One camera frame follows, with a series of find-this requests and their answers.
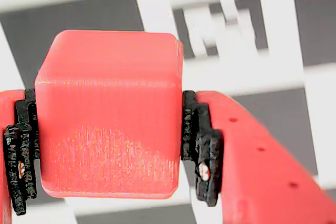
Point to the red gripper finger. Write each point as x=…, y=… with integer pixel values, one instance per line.
x=249, y=169
x=6, y=106

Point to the black white marker checkerboard mat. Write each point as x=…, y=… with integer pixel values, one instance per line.
x=236, y=77

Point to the red cube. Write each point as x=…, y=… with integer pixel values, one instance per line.
x=110, y=116

